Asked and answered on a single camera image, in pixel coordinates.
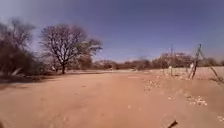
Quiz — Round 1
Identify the wire fence with posts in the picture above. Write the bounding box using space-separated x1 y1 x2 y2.
161 43 224 83

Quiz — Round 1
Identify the distant row of trees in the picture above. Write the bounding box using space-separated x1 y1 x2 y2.
74 51 224 71

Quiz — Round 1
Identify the large bare tree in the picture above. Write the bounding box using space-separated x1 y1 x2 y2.
39 23 104 75

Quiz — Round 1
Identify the pale sandy field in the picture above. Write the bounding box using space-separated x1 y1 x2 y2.
149 65 224 81

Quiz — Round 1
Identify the thicket of bare trees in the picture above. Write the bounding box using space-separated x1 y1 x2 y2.
0 19 44 78

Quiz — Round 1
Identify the reddish sandy dirt ground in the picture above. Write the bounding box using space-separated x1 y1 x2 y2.
0 69 224 128

